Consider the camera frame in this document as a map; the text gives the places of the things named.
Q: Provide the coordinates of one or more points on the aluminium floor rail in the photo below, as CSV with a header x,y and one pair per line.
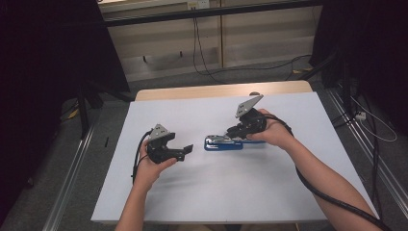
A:
x,y
69,183
369,150

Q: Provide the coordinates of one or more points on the yellow floor tape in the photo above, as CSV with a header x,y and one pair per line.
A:
x,y
303,70

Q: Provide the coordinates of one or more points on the wooden table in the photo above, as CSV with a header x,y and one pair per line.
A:
x,y
198,91

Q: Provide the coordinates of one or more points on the person's right hand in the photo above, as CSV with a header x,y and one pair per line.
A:
x,y
275,133

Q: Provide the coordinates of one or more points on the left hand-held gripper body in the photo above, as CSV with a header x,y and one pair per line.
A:
x,y
159,150

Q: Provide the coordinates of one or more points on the dark round table grommet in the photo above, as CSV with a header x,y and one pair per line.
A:
x,y
253,93

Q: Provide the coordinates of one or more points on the black horizontal bar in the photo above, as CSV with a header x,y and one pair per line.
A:
x,y
208,12

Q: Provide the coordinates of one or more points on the white wall socket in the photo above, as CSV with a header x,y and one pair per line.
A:
x,y
198,4

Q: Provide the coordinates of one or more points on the person's left hand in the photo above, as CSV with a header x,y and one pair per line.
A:
x,y
149,173

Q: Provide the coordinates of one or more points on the black metal stand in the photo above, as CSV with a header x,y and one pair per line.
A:
x,y
324,65
84,109

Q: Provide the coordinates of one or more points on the white power plug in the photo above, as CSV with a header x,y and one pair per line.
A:
x,y
361,115

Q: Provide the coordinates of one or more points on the blue stapler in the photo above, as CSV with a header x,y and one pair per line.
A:
x,y
221,146

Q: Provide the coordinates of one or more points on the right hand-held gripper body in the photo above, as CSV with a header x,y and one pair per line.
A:
x,y
253,120

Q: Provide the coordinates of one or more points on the black curtain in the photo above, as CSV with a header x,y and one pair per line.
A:
x,y
41,80
369,41

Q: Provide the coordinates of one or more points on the white table cover board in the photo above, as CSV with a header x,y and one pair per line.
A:
x,y
224,192

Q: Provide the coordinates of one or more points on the small black floor item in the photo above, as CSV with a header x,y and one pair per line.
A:
x,y
106,142

